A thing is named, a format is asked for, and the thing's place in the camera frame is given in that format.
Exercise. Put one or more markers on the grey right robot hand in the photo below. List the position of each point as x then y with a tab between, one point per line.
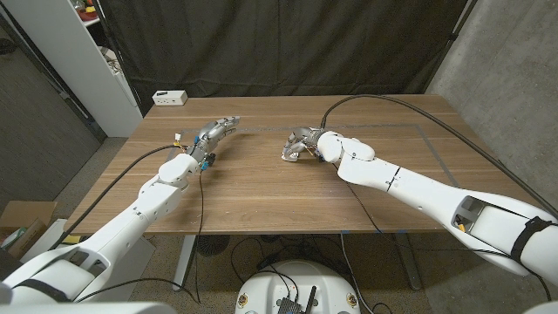
305	137

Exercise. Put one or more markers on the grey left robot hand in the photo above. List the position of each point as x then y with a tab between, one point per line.
209	135

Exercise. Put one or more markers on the white airpods case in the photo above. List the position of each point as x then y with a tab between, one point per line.
290	158

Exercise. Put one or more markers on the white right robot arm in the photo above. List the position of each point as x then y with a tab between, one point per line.
414	187

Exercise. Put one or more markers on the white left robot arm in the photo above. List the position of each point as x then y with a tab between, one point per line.
131	218

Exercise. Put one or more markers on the white power strip box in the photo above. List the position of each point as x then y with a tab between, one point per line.
170	98

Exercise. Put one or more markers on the black curtain backdrop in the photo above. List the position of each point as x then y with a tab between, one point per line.
283	43

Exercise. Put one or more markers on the round black fan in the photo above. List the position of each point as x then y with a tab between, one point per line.
211	245

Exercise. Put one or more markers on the white table leg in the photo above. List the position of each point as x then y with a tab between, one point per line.
183	266

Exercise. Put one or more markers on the white shelf cabinet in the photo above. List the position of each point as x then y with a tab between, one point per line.
78	65

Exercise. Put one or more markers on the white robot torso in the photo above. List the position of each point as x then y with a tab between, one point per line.
270	288

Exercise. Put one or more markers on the grey table leg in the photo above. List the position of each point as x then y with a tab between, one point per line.
410	266

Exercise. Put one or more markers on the black antenna module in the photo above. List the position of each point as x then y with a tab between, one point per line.
290	305

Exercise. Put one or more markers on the red bowl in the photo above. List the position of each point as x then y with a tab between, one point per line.
87	15

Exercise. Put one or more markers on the yellow flat item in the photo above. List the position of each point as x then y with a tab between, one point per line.
72	239

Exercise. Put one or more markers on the brown cardboard box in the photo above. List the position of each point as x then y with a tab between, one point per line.
22	218

